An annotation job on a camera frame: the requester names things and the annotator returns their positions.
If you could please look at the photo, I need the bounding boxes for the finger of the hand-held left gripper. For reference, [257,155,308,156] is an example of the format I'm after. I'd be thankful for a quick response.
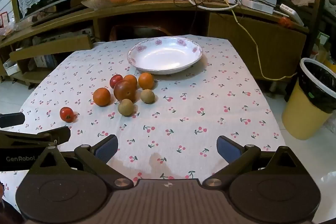
[0,126,71,147]
[0,112,26,128]

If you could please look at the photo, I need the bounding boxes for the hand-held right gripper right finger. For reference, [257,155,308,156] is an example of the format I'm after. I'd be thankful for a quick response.
[202,135,313,190]

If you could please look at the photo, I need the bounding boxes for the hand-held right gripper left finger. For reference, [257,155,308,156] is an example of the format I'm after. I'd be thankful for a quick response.
[28,134,134,190]

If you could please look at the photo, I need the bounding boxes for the red tomato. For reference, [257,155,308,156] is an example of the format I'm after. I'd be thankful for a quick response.
[109,74,123,89]
[59,107,75,123]

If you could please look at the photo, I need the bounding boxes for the brown kiwi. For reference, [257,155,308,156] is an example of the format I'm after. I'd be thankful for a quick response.
[140,89,155,104]
[118,99,135,117]

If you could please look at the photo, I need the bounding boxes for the small orange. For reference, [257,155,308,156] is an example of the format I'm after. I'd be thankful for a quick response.
[138,72,154,90]
[123,74,138,89]
[93,88,111,106]

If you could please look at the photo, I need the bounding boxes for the dark red apple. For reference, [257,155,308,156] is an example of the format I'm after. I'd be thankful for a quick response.
[113,80,137,102]

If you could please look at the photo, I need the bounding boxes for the white floral plate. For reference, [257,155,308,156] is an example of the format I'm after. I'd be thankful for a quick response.
[127,36,203,75]

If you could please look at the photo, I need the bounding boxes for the white box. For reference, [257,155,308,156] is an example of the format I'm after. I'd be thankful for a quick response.
[3,59,19,75]

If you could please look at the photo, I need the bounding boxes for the cherry print tablecloth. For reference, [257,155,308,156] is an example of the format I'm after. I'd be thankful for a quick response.
[0,34,286,188]

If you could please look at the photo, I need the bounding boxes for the yellow trash bin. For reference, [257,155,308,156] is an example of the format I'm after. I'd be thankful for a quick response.
[281,57,336,140]

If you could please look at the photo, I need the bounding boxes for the wooden drawer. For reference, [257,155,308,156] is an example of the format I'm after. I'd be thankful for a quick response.
[9,34,93,62]

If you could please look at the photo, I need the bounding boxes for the black trash bag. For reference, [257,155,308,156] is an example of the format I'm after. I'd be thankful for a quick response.
[299,61,336,114]

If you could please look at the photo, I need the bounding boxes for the wooden cabinet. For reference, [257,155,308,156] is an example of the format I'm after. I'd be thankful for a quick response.
[0,0,310,88]

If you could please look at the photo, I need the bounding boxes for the glass fruit bowl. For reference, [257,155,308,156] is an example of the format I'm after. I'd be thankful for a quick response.
[81,0,146,10]

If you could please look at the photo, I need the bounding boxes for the large white power adapter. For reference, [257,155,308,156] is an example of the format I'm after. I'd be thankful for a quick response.
[241,0,275,14]

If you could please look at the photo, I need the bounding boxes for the white power strip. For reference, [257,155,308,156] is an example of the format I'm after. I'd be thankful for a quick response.
[280,4,305,26]

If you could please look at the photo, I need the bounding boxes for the yellow cable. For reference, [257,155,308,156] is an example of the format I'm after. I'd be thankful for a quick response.
[189,0,298,81]

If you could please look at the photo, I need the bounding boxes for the black cable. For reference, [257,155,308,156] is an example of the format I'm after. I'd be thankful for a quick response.
[172,0,237,38]

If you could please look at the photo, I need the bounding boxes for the white cable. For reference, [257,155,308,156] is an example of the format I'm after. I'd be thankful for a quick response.
[181,0,239,10]

